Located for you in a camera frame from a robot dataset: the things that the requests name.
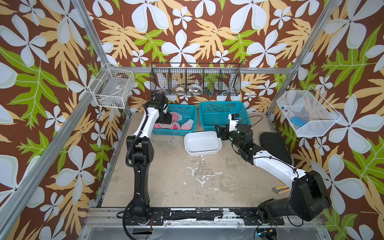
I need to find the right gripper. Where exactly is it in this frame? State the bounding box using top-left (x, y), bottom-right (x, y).
top-left (215, 123), bottom-right (244, 152)

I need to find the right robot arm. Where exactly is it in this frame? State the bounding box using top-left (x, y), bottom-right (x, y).
top-left (215, 124), bottom-right (332, 223)

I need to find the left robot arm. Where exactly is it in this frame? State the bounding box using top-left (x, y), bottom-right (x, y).
top-left (123, 100), bottom-right (172, 225)

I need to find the right teal plastic basket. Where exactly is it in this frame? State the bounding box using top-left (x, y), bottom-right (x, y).
top-left (199, 101), bottom-right (251, 131)

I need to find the teal plastic basket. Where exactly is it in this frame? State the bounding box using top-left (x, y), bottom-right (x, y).
top-left (199, 101), bottom-right (251, 131)
top-left (152, 104), bottom-right (198, 136)

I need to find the white plastic tub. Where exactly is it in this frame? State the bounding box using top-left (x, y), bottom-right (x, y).
top-left (184, 131), bottom-right (223, 157)

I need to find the left teal plastic basket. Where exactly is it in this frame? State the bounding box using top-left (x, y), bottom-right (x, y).
top-left (152, 104), bottom-right (198, 136)

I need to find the black case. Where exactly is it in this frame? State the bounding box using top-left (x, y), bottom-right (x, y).
top-left (260, 132), bottom-right (293, 165)

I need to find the blue object in basket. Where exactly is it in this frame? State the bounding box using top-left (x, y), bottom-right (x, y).
top-left (291, 116), bottom-right (308, 128)

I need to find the yellow utility knife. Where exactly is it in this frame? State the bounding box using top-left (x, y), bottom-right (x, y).
top-left (272, 185), bottom-right (291, 194)

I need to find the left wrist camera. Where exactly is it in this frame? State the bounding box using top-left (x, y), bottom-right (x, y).
top-left (151, 93), bottom-right (169, 112)

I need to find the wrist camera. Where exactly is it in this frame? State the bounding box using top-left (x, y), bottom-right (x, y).
top-left (228, 114), bottom-right (240, 132)
top-left (151, 93), bottom-right (169, 112)

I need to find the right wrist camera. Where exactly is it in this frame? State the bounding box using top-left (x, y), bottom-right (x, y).
top-left (228, 114), bottom-right (240, 132)

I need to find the tape roll in wire basket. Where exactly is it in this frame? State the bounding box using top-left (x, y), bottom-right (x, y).
top-left (174, 86), bottom-right (185, 93)

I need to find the silver object in wire basket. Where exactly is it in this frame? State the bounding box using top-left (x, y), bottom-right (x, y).
top-left (188, 84), bottom-right (203, 93)

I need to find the black wire wall basket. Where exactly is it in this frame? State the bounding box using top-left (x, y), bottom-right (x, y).
top-left (148, 63), bottom-right (243, 96)

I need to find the white wire basket left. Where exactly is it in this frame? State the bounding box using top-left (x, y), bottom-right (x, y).
top-left (89, 64), bottom-right (135, 109)

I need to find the white wire basket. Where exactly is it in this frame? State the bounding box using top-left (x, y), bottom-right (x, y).
top-left (277, 87), bottom-right (342, 138)
top-left (89, 64), bottom-right (135, 109)

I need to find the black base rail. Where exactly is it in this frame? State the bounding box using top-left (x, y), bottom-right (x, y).
top-left (117, 208), bottom-right (284, 226)

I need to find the white wire basket right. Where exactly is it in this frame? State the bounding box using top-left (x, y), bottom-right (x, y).
top-left (277, 87), bottom-right (342, 138)

